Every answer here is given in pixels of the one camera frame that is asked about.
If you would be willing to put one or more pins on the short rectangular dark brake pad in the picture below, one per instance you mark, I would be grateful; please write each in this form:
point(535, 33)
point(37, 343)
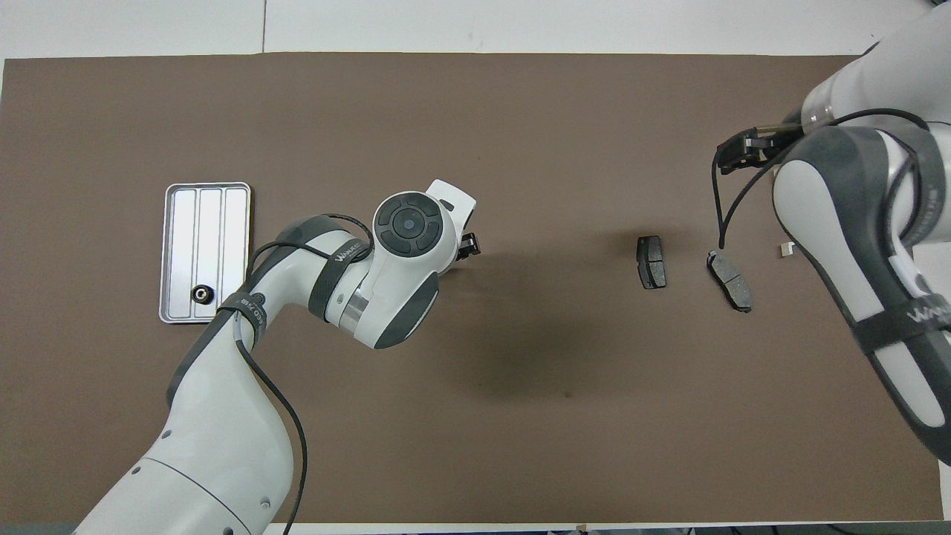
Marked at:
point(652, 264)

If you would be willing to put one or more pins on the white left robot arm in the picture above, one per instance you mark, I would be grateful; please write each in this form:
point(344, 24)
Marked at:
point(223, 461)

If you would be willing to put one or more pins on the white curved plastic bracket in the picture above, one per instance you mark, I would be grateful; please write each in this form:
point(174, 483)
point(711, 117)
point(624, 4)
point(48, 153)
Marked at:
point(785, 250)

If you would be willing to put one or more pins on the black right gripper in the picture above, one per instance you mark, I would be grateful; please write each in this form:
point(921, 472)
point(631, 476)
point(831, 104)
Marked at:
point(773, 140)

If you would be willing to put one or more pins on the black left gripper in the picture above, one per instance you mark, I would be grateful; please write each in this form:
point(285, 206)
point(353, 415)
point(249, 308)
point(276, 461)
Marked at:
point(468, 247)

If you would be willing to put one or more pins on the long curved dark brake pad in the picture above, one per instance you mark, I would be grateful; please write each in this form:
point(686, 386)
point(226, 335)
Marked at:
point(732, 284)

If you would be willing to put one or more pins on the large black bearing gear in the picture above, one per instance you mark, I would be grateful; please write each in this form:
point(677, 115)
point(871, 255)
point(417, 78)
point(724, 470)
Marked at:
point(201, 289)

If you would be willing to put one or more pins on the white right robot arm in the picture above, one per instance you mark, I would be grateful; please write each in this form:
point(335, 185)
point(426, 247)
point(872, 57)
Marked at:
point(825, 215)

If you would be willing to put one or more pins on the silver metal tray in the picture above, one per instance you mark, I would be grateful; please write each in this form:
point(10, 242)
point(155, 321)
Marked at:
point(186, 245)

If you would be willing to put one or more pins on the brown table mat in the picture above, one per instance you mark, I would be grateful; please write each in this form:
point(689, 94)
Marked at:
point(520, 446)

